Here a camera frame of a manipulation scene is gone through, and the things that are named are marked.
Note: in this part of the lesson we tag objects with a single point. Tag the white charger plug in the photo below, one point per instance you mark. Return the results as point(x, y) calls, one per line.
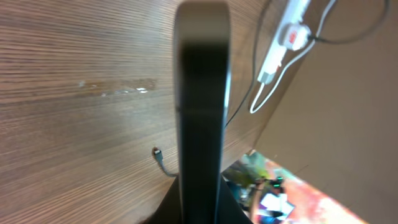
point(295, 36)

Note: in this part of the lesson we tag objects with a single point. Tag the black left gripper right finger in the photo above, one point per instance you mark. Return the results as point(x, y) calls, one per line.
point(228, 210)

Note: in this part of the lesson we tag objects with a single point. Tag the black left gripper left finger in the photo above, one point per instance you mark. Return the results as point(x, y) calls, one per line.
point(169, 210)

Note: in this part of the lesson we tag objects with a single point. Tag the white power strip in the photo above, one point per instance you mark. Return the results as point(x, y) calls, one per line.
point(293, 13)

